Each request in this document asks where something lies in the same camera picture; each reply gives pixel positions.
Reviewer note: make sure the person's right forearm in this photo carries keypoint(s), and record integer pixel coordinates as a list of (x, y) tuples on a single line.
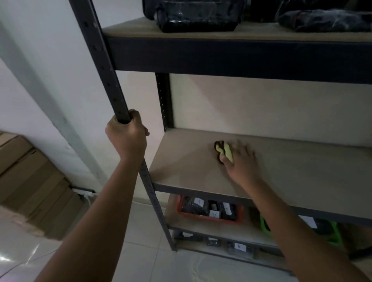
[(290, 232)]

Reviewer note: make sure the white power strip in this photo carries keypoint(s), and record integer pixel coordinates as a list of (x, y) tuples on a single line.
[(82, 191)]

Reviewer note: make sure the person's right thumb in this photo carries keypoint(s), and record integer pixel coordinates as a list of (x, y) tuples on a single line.
[(225, 160)]

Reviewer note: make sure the person's left hand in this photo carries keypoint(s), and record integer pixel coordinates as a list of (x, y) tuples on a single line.
[(128, 139)]

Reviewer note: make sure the orange plastic tray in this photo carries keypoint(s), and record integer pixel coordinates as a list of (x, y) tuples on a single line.
[(209, 219)]

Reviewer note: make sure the person's right hand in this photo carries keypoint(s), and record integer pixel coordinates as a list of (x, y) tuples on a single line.
[(242, 168)]

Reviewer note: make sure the black plastic-wrapped bag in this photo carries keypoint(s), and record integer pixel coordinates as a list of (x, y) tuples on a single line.
[(261, 8), (325, 20), (197, 14)]

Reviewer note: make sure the dark metal shelving rack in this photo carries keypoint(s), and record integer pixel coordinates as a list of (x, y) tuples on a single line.
[(261, 58)]

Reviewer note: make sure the green plastic basket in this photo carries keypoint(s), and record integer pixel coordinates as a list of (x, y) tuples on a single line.
[(335, 232)]

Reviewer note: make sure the person's left thumb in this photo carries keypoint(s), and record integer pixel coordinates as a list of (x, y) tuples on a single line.
[(139, 122)]

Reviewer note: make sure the black packet with white label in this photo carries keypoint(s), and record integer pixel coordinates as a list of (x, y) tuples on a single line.
[(312, 223), (213, 241), (214, 210), (239, 248), (229, 209), (191, 206), (187, 236)]

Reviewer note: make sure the yellow and black cleaning cloth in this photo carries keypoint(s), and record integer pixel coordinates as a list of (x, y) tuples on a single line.
[(226, 148)]

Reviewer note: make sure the stack of cardboard boxes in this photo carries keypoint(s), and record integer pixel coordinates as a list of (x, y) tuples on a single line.
[(32, 186)]

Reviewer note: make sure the person's left forearm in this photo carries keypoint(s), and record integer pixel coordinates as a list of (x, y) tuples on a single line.
[(96, 226)]

